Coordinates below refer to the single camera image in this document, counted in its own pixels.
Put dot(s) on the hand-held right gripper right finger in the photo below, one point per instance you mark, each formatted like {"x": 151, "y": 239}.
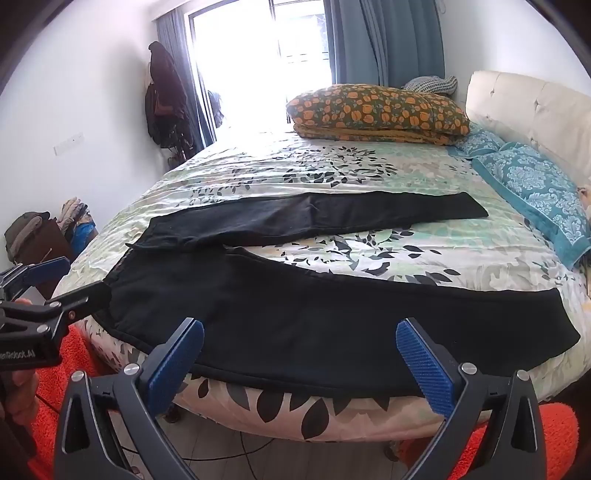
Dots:
{"x": 422, "y": 369}

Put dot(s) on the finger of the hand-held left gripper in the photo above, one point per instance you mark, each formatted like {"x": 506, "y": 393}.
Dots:
{"x": 83, "y": 299}
{"x": 48, "y": 267}

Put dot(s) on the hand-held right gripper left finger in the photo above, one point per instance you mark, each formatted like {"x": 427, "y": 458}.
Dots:
{"x": 178, "y": 364}

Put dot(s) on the black pants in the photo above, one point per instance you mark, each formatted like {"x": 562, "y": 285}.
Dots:
{"x": 300, "y": 323}

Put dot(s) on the person's left hand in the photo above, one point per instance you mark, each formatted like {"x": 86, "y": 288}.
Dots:
{"x": 22, "y": 392}

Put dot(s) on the brown box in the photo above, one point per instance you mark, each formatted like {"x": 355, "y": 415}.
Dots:
{"x": 37, "y": 254}

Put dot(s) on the pile of clothes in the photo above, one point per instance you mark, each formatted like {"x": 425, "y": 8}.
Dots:
{"x": 74, "y": 217}

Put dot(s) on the orange shaggy rug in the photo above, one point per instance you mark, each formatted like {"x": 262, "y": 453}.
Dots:
{"x": 554, "y": 438}

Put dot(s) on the bed with floral sheet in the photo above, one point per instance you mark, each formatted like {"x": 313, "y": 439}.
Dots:
{"x": 369, "y": 170}

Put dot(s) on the hanging dark coats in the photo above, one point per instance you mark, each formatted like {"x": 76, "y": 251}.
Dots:
{"x": 164, "y": 92}

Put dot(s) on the teal patterned pillow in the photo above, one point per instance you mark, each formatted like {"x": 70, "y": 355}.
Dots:
{"x": 531, "y": 189}
{"x": 480, "y": 141}

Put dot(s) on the blue curtain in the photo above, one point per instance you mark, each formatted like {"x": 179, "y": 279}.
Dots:
{"x": 178, "y": 60}
{"x": 383, "y": 41}

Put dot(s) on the orange patterned pillow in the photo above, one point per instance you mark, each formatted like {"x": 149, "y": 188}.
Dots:
{"x": 369, "y": 108}

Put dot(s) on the cream padded headboard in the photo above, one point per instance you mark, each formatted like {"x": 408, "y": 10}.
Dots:
{"x": 531, "y": 110}

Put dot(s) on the checkered pillow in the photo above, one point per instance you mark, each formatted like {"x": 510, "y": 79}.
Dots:
{"x": 431, "y": 84}

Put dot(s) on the glass balcony door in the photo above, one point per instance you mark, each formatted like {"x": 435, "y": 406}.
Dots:
{"x": 263, "y": 60}

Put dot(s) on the white wall switch plate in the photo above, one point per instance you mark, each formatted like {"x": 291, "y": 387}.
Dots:
{"x": 69, "y": 143}

